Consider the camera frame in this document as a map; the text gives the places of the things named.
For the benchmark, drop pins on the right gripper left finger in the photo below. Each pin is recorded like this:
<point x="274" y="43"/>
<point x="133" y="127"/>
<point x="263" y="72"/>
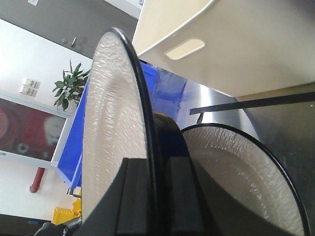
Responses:
<point x="126" y="207"/>

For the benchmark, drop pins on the beige textured plate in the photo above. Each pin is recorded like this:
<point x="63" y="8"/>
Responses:
<point x="118" y="121"/>
<point x="245" y="187"/>

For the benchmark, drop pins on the large blue crate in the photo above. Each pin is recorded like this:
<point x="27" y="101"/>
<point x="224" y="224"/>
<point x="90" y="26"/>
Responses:
<point x="166" y="92"/>

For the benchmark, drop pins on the green potted plant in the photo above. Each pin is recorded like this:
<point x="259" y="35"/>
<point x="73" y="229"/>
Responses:
<point x="71" y="87"/>

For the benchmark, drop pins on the cream plastic bin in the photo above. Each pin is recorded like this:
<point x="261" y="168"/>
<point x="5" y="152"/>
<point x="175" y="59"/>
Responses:
<point x="236" y="47"/>

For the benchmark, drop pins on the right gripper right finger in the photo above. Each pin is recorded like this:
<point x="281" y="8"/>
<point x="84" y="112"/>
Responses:
<point x="189" y="213"/>

